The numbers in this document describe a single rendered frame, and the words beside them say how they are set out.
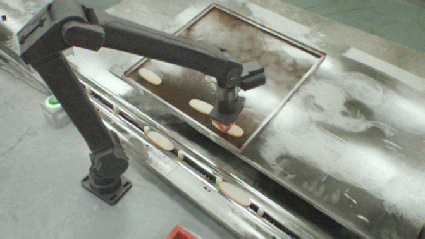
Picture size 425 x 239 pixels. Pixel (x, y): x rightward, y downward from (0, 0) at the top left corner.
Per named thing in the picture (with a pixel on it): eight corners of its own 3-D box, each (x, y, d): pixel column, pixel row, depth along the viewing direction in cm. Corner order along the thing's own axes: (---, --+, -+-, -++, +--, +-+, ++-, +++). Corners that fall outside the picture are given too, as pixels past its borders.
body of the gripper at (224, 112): (246, 102, 103) (247, 85, 97) (228, 128, 98) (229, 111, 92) (226, 93, 106) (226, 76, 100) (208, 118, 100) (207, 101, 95)
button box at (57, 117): (45, 126, 119) (36, 101, 111) (66, 113, 123) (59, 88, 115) (61, 138, 116) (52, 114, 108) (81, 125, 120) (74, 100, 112)
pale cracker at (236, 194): (215, 188, 99) (216, 186, 98) (224, 179, 101) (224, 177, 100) (245, 209, 95) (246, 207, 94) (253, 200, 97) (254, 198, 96)
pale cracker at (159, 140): (143, 136, 110) (143, 133, 109) (153, 129, 112) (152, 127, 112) (167, 153, 106) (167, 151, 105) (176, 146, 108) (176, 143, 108)
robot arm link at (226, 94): (212, 74, 92) (222, 89, 89) (236, 65, 94) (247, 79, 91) (213, 91, 98) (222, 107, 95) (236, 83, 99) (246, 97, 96)
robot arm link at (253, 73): (211, 50, 89) (227, 71, 84) (252, 36, 92) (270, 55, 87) (214, 86, 99) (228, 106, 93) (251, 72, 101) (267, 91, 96)
